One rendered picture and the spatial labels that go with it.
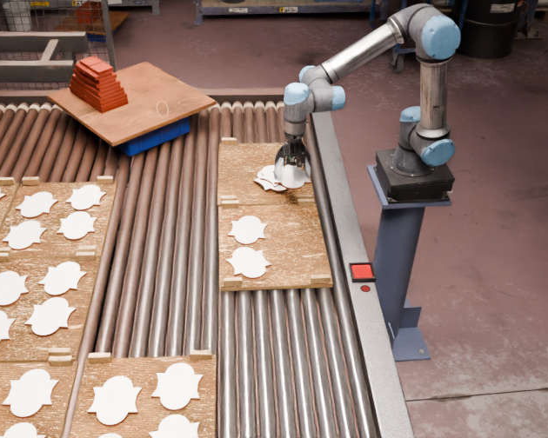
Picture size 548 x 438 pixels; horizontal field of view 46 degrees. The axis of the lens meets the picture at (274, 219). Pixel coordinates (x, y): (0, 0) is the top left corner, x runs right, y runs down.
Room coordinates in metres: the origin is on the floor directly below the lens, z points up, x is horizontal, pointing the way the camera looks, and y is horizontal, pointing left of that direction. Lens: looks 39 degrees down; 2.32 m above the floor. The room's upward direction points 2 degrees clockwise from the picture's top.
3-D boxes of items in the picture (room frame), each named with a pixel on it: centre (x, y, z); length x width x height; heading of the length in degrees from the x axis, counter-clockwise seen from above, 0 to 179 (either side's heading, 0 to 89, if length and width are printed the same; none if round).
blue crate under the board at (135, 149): (2.34, 0.57, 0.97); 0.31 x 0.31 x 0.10; 45
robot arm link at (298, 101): (1.81, -0.06, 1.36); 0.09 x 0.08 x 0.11; 107
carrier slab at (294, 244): (1.62, 0.00, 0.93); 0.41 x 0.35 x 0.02; 5
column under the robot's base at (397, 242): (2.08, -0.52, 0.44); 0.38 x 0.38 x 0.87; 8
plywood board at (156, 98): (2.39, 0.61, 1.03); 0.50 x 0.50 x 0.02; 45
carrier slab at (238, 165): (2.03, 0.04, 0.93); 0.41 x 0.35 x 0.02; 4
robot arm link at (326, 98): (1.85, -0.15, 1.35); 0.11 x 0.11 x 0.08; 17
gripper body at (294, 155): (1.80, -0.06, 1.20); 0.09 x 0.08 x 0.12; 4
